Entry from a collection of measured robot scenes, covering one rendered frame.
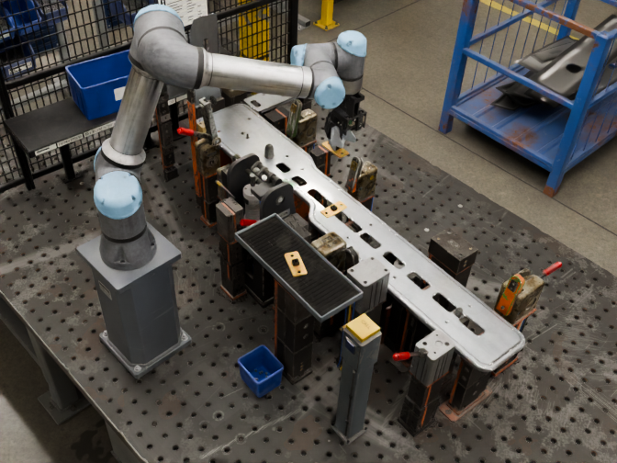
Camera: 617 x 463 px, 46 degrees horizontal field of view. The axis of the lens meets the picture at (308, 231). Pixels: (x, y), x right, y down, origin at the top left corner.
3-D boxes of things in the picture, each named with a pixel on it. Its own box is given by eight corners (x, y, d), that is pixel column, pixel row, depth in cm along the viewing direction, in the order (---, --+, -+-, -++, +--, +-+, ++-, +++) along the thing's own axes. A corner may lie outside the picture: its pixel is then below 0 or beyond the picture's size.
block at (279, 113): (296, 174, 288) (297, 115, 269) (273, 185, 283) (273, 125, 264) (281, 162, 294) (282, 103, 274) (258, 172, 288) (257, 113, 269)
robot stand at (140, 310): (137, 379, 217) (117, 290, 189) (99, 338, 227) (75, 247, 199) (193, 343, 227) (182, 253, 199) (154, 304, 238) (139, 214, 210)
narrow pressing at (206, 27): (222, 96, 272) (218, 12, 249) (196, 107, 267) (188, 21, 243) (221, 95, 273) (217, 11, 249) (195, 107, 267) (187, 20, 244)
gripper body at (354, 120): (344, 138, 200) (349, 101, 192) (324, 123, 205) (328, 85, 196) (365, 129, 204) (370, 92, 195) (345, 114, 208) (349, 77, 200)
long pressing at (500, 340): (537, 337, 197) (538, 333, 196) (481, 379, 186) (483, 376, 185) (241, 102, 272) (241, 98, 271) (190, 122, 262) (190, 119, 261)
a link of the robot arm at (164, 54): (145, 50, 155) (354, 79, 173) (141, 25, 162) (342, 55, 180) (138, 96, 162) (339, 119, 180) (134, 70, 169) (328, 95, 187)
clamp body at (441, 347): (441, 422, 210) (465, 345, 185) (413, 444, 205) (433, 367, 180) (418, 399, 215) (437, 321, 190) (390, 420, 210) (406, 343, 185)
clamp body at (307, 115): (320, 189, 283) (325, 115, 258) (297, 201, 277) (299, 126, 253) (306, 177, 287) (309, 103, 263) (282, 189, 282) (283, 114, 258)
